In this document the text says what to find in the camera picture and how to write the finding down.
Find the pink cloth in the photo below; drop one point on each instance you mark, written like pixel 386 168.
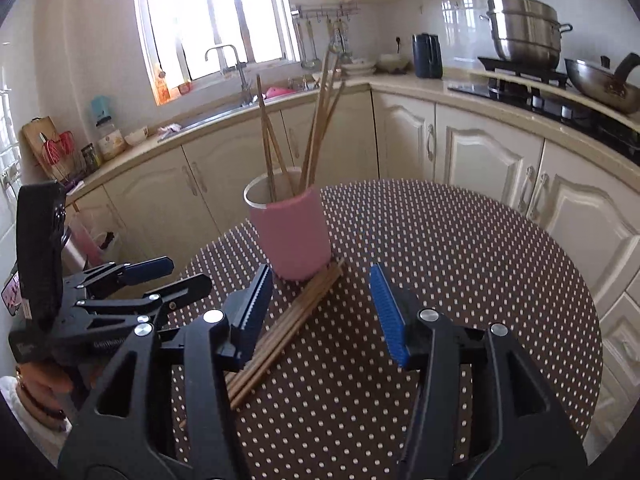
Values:
pixel 170 130

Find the metal kitchen faucet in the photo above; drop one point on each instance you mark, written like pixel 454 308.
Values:
pixel 242 75

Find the white wall outlet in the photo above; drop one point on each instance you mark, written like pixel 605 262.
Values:
pixel 9 175

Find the person's left hand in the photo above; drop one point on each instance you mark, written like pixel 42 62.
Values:
pixel 47 382

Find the small red box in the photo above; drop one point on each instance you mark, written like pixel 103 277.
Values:
pixel 184 89

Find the hanging metal skimmer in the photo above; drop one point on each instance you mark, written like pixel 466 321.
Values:
pixel 340 40

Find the pile of wooden chopsticks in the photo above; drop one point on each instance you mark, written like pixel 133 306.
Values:
pixel 300 310

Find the pink plastic container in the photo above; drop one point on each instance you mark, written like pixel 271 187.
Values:
pixel 85 245

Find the black gas stove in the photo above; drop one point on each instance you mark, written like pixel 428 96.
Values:
pixel 480 89

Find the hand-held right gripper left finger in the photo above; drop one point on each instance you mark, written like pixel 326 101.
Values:
pixel 257 305

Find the wooden chopstick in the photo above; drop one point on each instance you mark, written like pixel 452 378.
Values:
pixel 265 135
pixel 282 165
pixel 316 120
pixel 330 125
pixel 323 125

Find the hanging metal ladle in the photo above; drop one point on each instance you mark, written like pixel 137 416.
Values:
pixel 302 40

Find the beige kitchen countertop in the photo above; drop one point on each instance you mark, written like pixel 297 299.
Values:
pixel 450 85

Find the pink cup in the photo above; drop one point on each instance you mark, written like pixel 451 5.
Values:
pixel 290 235

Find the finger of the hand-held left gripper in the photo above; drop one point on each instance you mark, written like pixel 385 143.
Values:
pixel 147 267
pixel 190 287

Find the white ceramic bowl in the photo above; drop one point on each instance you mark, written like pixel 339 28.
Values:
pixel 395 63
pixel 357 67

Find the cream kitchen base cabinets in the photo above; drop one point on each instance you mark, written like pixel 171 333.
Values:
pixel 480 160

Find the dark spice jar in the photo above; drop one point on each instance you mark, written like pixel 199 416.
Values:
pixel 89 157

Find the small white bowl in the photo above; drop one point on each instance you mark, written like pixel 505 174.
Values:
pixel 136 137

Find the clear food jar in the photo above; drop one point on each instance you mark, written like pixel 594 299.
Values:
pixel 111 145

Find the dark blue kettle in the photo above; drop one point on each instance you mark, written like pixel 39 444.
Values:
pixel 427 57

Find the pink plastic dish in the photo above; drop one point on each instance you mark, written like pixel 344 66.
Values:
pixel 277 93

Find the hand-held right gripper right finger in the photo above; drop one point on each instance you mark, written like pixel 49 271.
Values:
pixel 390 310

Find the orange package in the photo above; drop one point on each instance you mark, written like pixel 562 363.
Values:
pixel 162 87

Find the brown polka dot tablecloth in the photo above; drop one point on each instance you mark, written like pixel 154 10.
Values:
pixel 450 260

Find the kitchen window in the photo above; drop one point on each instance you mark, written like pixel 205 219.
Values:
pixel 210 10

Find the metal utensil rail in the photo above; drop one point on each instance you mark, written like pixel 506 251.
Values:
pixel 325 10

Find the wooden cutting board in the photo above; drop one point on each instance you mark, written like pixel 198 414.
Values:
pixel 35 135

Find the stainless steel sink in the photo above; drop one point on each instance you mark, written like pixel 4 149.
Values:
pixel 220 112

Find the stainless steel steamer pot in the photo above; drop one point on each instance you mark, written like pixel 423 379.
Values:
pixel 525 35

